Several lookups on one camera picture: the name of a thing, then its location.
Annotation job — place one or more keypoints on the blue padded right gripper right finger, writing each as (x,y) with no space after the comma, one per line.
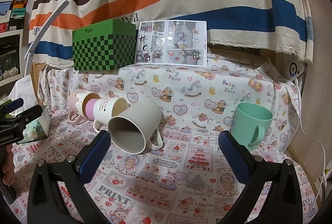
(237,156)

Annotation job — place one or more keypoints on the comic print card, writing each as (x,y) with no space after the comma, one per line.
(176,42)

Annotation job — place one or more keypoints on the shelf with boxes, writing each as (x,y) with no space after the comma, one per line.
(13,14)

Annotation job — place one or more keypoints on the white mug with pink band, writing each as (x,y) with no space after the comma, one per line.
(102,110)

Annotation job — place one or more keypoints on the green checkered box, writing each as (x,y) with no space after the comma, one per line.
(104,46)

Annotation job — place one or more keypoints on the white round device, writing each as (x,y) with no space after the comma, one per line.
(289,66)

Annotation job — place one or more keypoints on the bear print tablecloth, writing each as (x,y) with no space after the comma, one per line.
(186,181)

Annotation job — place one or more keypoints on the mint green mug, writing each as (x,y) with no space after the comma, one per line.
(250,124)

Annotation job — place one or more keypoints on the pink and cream mug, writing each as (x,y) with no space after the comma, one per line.
(77,103)

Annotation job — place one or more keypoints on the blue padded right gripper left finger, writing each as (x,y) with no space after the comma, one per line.
(92,155)

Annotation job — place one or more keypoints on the tissue pack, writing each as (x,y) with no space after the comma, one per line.
(37,129)

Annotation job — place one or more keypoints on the beige grey mug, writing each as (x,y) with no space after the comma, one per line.
(137,128)

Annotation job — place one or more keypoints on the person's left hand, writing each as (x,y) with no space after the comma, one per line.
(8,167)

